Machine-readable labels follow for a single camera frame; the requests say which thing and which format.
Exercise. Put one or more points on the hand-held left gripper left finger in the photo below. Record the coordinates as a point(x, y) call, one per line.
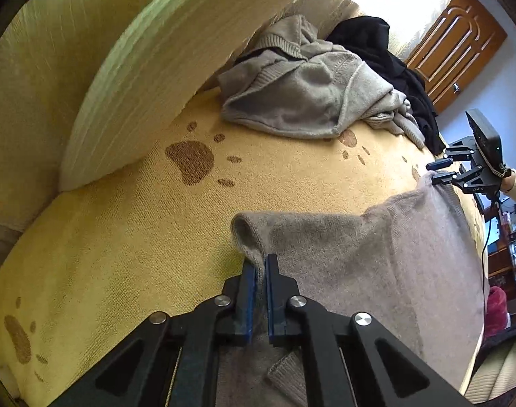
point(251, 301)

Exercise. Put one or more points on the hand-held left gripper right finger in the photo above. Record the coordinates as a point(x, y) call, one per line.
point(270, 305)

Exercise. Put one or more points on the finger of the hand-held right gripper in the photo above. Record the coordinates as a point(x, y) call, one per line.
point(438, 163)
point(444, 177)

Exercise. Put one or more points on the taupe knit sweater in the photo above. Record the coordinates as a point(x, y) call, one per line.
point(368, 271)

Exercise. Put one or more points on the brown wooden panel door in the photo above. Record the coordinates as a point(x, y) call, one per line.
point(457, 42)

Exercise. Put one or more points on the black garment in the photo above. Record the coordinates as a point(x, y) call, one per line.
point(381, 51)

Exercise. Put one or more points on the pink soft item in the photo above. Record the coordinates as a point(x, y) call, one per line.
point(497, 311)

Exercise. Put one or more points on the yellow paw print blanket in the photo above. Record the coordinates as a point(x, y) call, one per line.
point(114, 241)

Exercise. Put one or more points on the grey-brown crumpled cardigan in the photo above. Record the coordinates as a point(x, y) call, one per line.
point(292, 93)

